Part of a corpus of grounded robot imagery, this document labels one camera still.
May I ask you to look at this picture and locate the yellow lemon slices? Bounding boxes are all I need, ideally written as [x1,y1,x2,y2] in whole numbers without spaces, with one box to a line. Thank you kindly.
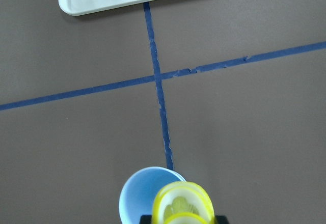
[151,181,215,223]

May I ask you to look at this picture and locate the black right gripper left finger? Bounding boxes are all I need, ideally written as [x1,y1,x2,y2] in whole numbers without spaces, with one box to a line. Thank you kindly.
[140,215,152,224]

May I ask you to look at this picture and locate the light blue cup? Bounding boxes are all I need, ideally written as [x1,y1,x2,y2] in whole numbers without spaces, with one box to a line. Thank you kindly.
[119,166,185,223]

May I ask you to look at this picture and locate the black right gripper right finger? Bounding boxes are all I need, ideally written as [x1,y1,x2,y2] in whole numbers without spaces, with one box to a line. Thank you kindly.
[215,215,229,224]

